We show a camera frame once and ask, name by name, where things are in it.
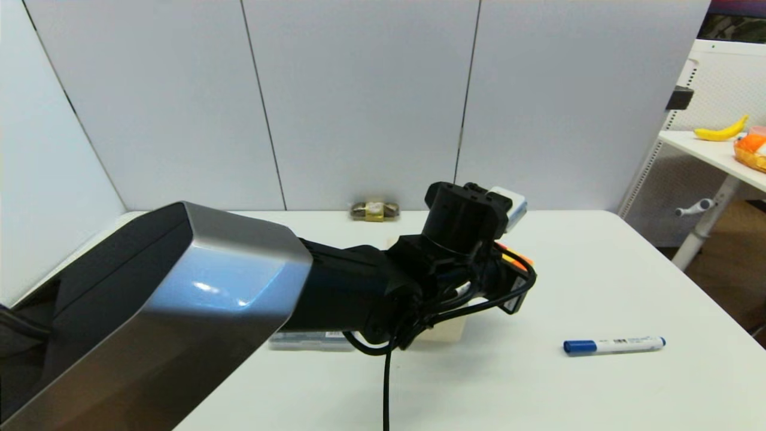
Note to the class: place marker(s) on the multicoloured rubiks cube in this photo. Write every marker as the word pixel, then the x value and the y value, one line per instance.
pixel 516 258

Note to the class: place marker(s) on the gold foil wrapped object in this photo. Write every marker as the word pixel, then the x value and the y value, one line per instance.
pixel 374 211

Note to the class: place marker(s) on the white side table leg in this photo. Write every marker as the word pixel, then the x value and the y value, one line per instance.
pixel 706 224

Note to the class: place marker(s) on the white side table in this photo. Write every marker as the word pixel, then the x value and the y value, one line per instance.
pixel 712 154

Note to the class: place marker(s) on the white pegboard panel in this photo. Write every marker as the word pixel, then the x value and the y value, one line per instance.
pixel 727 84

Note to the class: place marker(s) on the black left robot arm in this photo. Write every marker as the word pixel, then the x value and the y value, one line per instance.
pixel 179 299

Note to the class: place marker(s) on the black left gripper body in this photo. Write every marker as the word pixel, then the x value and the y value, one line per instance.
pixel 505 281

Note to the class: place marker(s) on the cream rectangular box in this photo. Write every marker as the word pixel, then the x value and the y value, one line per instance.
pixel 446 326

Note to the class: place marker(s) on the grey plastic case with barcode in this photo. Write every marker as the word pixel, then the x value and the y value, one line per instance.
pixel 305 341

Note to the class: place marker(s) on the yellow banana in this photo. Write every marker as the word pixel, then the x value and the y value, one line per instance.
pixel 718 134

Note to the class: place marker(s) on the pink container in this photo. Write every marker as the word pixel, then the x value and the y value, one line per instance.
pixel 759 131

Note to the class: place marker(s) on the white marker with blue cap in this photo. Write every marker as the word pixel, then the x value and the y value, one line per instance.
pixel 616 345

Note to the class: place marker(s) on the black clamp on partition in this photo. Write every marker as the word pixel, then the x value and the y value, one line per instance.
pixel 678 99

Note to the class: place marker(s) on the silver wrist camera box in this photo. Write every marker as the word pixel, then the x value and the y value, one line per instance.
pixel 510 206

